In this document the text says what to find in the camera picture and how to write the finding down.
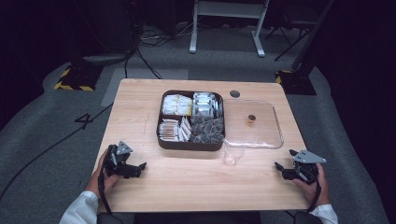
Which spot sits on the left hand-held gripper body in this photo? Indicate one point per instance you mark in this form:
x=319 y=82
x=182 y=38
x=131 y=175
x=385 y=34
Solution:
x=115 y=161

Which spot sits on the person's right hand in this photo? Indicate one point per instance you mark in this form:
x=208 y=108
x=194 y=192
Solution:
x=317 y=193

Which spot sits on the black slanted stand pole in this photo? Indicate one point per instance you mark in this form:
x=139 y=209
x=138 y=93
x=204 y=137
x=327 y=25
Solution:
x=314 y=34

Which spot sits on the pile of dark tea bags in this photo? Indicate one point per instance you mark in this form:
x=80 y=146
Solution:
x=207 y=129

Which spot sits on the brown compartment box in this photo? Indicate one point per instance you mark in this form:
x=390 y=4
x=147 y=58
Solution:
x=190 y=146

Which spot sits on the person's left hand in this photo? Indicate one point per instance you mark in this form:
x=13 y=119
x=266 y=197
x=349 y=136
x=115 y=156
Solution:
x=107 y=183

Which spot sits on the pile of silver packets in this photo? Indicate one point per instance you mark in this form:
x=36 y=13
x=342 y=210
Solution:
x=205 y=104

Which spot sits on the row of white paper sachets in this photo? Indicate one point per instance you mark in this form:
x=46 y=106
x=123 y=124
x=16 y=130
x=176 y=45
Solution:
x=185 y=129

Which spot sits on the row of white stick packets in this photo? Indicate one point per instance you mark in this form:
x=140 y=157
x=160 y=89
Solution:
x=168 y=130

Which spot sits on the clear plastic cup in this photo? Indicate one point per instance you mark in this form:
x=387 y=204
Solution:
x=233 y=155

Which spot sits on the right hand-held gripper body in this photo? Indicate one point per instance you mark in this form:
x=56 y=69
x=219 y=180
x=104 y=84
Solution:
x=306 y=169

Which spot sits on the black yellow striped stand base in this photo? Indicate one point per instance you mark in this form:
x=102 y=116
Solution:
x=79 y=79
x=297 y=84

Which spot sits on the pile of yellow white packets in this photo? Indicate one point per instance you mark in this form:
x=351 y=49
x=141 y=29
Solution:
x=177 y=105

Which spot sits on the clear lid with brown knob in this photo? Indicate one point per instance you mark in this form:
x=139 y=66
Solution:
x=264 y=130

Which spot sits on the white desk frame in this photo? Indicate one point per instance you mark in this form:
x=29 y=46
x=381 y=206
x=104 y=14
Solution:
x=229 y=9

